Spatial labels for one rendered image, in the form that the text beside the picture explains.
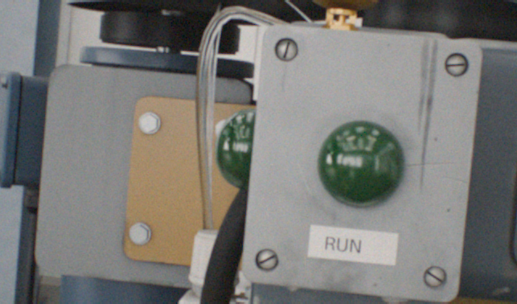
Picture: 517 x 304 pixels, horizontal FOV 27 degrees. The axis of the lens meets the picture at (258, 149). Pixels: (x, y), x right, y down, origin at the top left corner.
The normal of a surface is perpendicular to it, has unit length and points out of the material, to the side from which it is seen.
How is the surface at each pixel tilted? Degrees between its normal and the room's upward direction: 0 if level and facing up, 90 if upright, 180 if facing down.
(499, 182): 90
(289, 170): 90
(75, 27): 90
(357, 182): 107
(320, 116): 90
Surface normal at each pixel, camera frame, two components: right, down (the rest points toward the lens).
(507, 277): -0.10, 0.24
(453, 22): -0.17, 0.04
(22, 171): 0.36, 0.08
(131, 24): -0.46, 0.00
